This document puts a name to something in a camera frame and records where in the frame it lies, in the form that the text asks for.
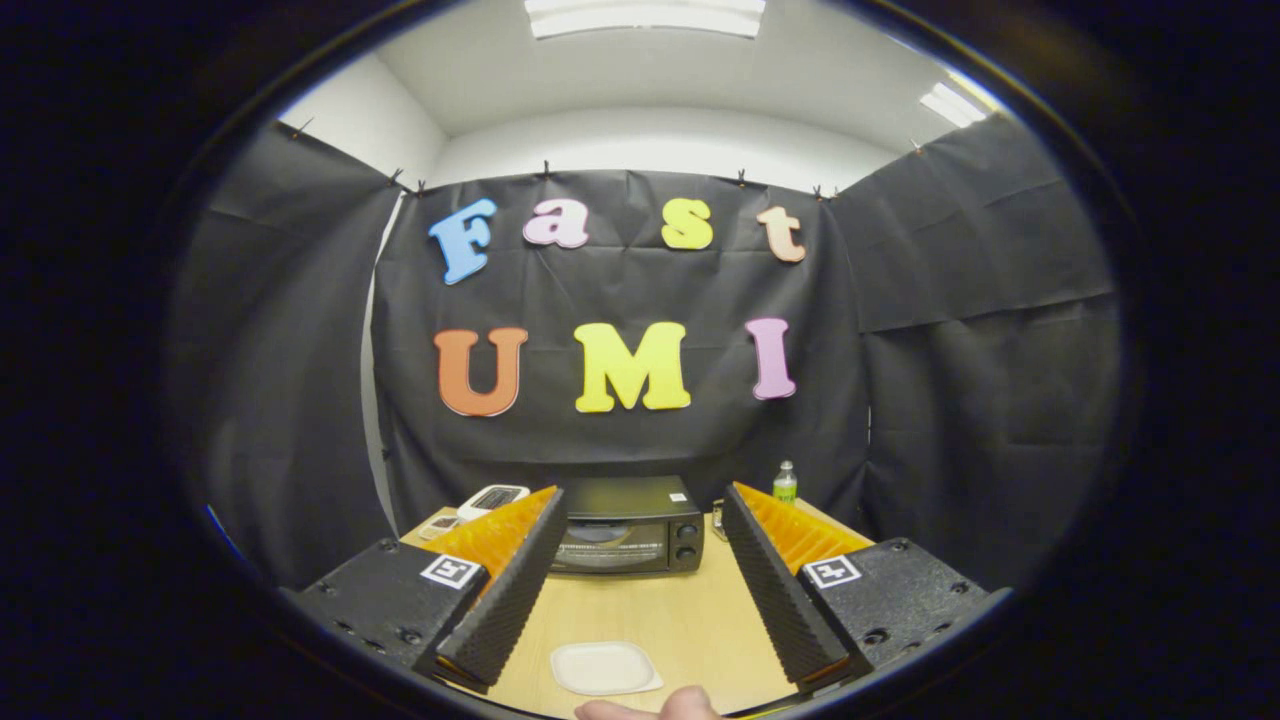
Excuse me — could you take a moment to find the white square plate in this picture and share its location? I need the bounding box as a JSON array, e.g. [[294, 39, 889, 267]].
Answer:
[[549, 641, 664, 697]]

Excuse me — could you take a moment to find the white pop-up toaster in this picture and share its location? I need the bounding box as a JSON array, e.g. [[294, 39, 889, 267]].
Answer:
[[457, 484, 532, 523]]

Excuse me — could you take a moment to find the black toaster oven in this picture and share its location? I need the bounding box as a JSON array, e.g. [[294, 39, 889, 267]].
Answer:
[[548, 475, 705, 577]]

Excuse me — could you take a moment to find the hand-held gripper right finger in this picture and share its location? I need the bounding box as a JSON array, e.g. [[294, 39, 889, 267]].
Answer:
[[722, 482, 1011, 696]]

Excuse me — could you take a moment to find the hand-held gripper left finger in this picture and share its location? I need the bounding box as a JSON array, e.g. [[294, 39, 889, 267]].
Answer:
[[290, 486, 567, 693]]

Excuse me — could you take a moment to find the long ceiling light panel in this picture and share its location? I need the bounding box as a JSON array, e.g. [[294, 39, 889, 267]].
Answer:
[[524, 0, 767, 41]]

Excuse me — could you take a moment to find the small ceiling light panel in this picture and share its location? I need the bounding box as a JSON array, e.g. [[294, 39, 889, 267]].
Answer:
[[920, 82, 991, 129]]

